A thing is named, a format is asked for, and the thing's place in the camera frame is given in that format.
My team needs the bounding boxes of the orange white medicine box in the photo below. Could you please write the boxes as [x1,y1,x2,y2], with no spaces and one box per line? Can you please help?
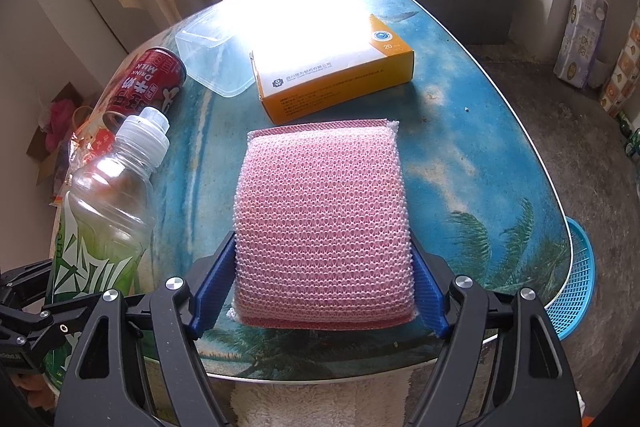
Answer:
[250,11,416,124]

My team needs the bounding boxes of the cardboard box with pink bag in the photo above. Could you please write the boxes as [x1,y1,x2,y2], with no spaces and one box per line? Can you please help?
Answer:
[26,82,96,186]

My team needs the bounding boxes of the blue plastic waste basket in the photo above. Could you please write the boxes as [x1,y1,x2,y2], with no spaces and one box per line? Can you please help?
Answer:
[546,218,597,340]

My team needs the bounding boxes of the green plastic drink bottle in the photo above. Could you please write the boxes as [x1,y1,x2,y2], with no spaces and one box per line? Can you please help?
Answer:
[41,106,172,388]

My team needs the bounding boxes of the pink scrubbing sponge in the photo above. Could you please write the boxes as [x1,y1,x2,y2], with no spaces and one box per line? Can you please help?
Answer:
[233,119,416,331]

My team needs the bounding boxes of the red printed plastic bag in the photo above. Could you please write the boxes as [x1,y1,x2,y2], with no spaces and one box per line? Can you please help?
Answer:
[51,105,115,206]

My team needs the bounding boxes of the red milk drink can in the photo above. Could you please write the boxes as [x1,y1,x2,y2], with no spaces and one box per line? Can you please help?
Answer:
[103,46,186,133]

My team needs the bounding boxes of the beach print folding table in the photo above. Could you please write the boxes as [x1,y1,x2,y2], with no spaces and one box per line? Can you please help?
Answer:
[49,0,574,384]

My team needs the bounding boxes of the toilet paper roll pack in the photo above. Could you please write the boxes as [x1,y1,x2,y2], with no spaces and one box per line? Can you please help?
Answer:
[553,0,608,89]

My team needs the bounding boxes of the green glass bottle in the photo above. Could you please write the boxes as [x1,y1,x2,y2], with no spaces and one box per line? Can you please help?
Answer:
[615,110,639,165]

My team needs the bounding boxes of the clear plastic food container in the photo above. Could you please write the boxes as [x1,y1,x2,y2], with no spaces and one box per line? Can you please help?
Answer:
[176,20,255,98]

